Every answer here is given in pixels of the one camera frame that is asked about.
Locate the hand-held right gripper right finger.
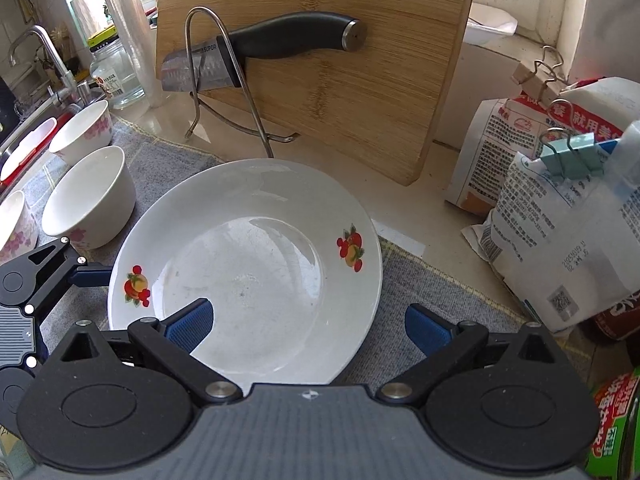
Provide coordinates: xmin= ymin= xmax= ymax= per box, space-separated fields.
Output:
xmin=375 ymin=302 xmax=558 ymax=405

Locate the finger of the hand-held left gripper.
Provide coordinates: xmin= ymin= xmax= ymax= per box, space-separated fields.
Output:
xmin=24 ymin=238 xmax=115 ymax=314

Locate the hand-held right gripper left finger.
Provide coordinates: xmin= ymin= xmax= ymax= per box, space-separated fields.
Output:
xmin=60 ymin=298 xmax=244 ymax=407

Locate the white pink-flower bowl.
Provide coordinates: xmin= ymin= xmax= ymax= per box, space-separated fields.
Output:
xmin=41 ymin=146 xmax=137 ymax=251
xmin=0 ymin=190 xmax=40 ymax=266
xmin=48 ymin=100 xmax=113 ymax=167

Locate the white fruit-print deep plate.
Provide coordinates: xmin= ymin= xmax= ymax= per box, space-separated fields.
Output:
xmin=107 ymin=158 xmax=383 ymax=386

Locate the grey teal checked cloth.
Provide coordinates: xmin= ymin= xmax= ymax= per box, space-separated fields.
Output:
xmin=0 ymin=115 xmax=593 ymax=441

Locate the white plastic basin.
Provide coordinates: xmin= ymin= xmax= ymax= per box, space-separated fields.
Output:
xmin=0 ymin=117 xmax=58 ymax=181

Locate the white blue-print bag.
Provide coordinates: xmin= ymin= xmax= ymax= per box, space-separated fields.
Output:
xmin=460 ymin=120 xmax=640 ymax=333

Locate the stainless steel sink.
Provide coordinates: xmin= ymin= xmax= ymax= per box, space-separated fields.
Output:
xmin=0 ymin=77 xmax=108 ymax=171

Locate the white red-print bag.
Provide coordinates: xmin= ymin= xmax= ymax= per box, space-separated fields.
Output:
xmin=445 ymin=77 xmax=636 ymax=216

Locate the dark soy sauce bottle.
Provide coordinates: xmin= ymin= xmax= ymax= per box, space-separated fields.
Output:
xmin=592 ymin=287 xmax=640 ymax=343

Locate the glass jar yellow-green lid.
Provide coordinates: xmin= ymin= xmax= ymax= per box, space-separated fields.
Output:
xmin=89 ymin=35 xmax=146 ymax=110

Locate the green-lid sauce jar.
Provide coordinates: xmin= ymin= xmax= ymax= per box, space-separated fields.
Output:
xmin=585 ymin=367 xmax=640 ymax=480

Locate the metal faucet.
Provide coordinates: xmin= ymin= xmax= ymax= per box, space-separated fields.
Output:
xmin=7 ymin=25 xmax=83 ymax=106

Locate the light blue binder clip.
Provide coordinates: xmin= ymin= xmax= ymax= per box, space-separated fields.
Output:
xmin=534 ymin=127 xmax=608 ymax=181

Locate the tall plastic wrap roll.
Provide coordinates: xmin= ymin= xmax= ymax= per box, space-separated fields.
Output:
xmin=95 ymin=0 xmax=166 ymax=108

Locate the bamboo cutting board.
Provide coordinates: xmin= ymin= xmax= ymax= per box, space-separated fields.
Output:
xmin=155 ymin=0 xmax=480 ymax=187

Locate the short plastic wrap roll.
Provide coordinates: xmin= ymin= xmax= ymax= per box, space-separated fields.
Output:
xmin=69 ymin=0 xmax=108 ymax=41

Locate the beige binder clip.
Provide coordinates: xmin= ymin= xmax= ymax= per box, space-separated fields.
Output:
xmin=510 ymin=45 xmax=563 ymax=106

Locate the metal wire rack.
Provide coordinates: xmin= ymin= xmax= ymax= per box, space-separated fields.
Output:
xmin=182 ymin=6 xmax=301 ymax=159

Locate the black-handled kitchen knife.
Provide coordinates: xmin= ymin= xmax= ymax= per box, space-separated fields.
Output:
xmin=161 ymin=11 xmax=369 ymax=96

